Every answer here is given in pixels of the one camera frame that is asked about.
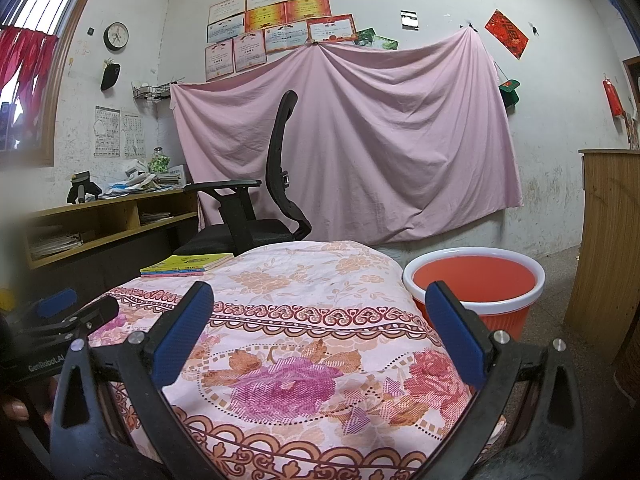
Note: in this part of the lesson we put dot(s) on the round wall clock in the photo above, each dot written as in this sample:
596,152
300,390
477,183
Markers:
116,36

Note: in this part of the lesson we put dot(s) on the thin stack of papers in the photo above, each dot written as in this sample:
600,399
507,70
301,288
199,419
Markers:
155,218

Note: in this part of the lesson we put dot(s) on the stack of shelf papers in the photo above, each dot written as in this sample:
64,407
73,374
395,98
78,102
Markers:
55,245

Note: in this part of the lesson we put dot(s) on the white wall calendar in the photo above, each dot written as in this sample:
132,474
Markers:
107,132

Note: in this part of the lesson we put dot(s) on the yellow book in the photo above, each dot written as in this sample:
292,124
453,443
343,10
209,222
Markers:
187,261

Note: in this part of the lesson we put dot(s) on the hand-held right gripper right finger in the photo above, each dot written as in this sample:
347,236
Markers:
457,335

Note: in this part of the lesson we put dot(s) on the glass jar green contents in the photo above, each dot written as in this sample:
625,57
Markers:
159,161

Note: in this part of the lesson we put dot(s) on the red curtain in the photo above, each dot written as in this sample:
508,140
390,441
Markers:
25,75

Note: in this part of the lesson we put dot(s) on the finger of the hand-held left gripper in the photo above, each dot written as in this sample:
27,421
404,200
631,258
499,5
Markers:
55,302
95,312

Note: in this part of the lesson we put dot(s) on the dark framed picture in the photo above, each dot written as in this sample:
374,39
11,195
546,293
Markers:
634,100

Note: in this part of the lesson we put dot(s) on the white wall paper sheet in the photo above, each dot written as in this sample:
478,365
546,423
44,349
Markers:
132,135

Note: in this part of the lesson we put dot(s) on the red hanging wall ornament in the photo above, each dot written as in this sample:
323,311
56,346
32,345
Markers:
612,97

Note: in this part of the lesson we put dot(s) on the red plastic basin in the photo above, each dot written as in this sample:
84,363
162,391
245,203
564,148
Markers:
475,275

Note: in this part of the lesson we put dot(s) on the pile of papers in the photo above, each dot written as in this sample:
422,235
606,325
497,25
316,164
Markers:
135,182

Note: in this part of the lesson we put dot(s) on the wooden window frame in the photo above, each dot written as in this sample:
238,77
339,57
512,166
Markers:
70,60

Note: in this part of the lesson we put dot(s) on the green landscape photo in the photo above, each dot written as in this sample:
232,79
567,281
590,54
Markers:
386,43
364,36

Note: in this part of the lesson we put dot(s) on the black office chair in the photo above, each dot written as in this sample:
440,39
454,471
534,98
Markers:
280,160

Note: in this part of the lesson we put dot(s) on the person's left hand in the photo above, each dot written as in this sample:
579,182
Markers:
12,407

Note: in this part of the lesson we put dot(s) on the pink book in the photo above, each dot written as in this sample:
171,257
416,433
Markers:
170,276

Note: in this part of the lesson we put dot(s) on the pink hanging sheet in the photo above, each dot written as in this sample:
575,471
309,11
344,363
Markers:
375,135

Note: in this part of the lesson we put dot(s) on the blue book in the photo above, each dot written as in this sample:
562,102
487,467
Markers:
172,273

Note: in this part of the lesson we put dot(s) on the black small tripod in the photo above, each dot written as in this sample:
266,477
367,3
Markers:
84,190

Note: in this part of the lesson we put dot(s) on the floral pink blanket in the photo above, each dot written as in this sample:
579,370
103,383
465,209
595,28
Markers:
310,300

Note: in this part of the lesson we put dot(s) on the wooden desk with shelves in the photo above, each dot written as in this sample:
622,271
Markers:
115,207

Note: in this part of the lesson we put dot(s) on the red paper wall decoration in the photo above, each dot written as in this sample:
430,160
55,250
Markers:
506,34

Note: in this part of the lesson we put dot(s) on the black cap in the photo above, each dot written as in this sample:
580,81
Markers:
110,77

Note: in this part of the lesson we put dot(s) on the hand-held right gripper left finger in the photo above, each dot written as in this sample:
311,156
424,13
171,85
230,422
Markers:
182,330

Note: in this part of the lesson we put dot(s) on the wooden cabinet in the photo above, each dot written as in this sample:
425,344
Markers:
605,235

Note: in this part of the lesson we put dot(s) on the group of wall certificates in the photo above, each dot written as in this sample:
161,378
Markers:
250,50

